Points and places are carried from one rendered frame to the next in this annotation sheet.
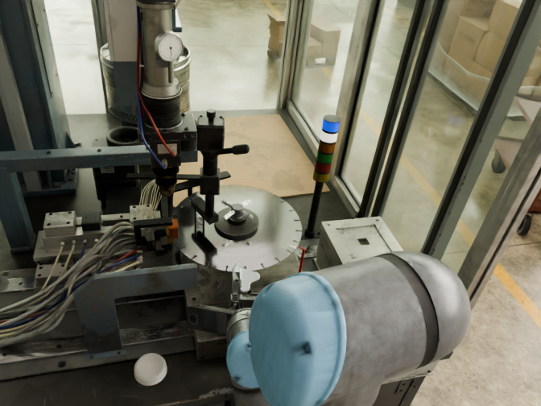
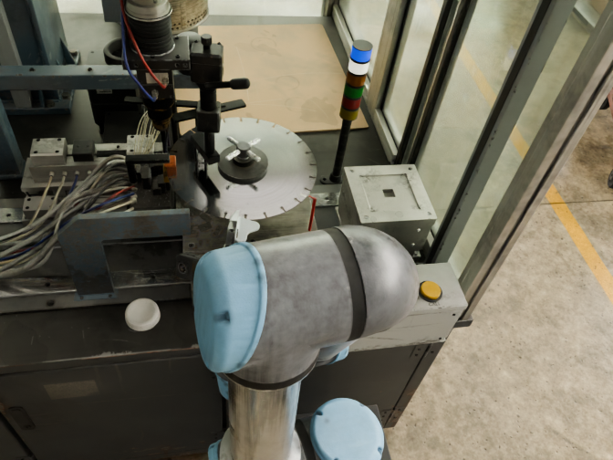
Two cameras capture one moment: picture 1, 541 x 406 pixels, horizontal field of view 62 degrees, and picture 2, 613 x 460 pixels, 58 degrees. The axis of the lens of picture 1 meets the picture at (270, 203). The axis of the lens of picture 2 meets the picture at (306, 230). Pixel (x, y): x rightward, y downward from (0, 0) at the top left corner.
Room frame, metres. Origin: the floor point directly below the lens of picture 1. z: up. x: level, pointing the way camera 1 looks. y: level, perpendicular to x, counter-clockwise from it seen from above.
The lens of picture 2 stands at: (-0.02, -0.11, 1.79)
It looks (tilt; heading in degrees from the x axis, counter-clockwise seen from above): 49 degrees down; 1
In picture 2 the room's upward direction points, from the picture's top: 9 degrees clockwise
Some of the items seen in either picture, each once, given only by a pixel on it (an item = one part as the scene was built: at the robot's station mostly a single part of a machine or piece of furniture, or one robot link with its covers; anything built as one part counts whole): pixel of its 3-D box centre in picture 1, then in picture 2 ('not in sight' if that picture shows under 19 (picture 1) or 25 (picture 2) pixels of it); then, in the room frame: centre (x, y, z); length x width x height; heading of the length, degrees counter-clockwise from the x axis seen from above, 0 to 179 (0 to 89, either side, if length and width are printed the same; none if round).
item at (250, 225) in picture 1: (237, 219); (243, 160); (0.87, 0.08, 0.96); 0.11 x 0.11 x 0.03
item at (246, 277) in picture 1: (245, 275); (244, 225); (0.68, 0.03, 0.96); 0.09 x 0.06 x 0.03; 8
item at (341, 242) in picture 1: (357, 261); (382, 214); (0.92, -0.26, 0.82); 0.18 x 0.18 x 0.15; 18
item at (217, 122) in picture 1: (210, 154); (207, 86); (0.82, 0.14, 1.17); 0.06 x 0.05 x 0.20; 99
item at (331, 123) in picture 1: (331, 123); (361, 51); (1.08, -0.13, 1.14); 0.05 x 0.04 x 0.03; 18
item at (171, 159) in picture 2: (156, 231); (151, 169); (0.81, 0.26, 0.95); 0.10 x 0.03 x 0.07; 108
